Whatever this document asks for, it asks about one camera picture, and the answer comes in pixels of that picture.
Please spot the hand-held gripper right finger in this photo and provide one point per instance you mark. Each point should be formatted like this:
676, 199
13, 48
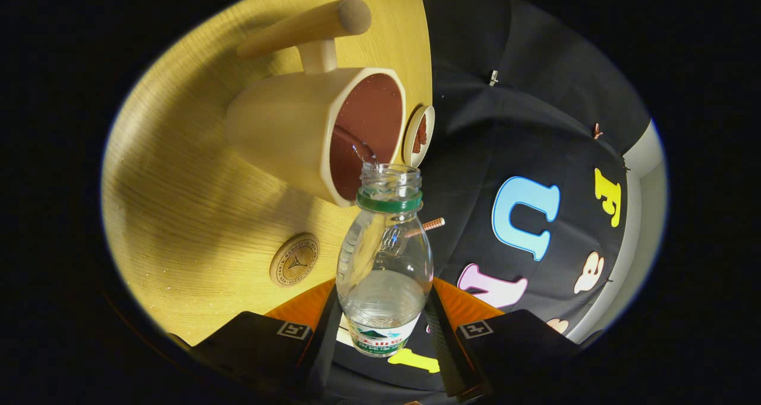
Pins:
446, 351

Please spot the wooden table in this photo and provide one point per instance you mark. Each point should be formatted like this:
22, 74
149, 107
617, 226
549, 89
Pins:
196, 214

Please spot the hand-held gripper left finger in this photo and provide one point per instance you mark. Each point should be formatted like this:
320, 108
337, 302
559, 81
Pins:
324, 351

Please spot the round cork coaster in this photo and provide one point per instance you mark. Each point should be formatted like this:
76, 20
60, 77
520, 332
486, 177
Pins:
294, 260

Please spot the clear plastic bottle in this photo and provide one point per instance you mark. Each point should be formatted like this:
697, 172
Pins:
383, 262

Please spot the silver metal clip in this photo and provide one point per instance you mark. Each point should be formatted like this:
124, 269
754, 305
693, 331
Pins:
493, 78

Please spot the striped paper straw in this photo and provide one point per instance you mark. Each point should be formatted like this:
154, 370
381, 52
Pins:
435, 223

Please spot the white round plate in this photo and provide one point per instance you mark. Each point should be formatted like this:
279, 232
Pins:
411, 137

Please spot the wooden clothes peg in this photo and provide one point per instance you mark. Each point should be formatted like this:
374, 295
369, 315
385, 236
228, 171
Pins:
597, 131

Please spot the brown sausage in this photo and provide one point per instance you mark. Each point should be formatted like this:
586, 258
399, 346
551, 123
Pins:
423, 134

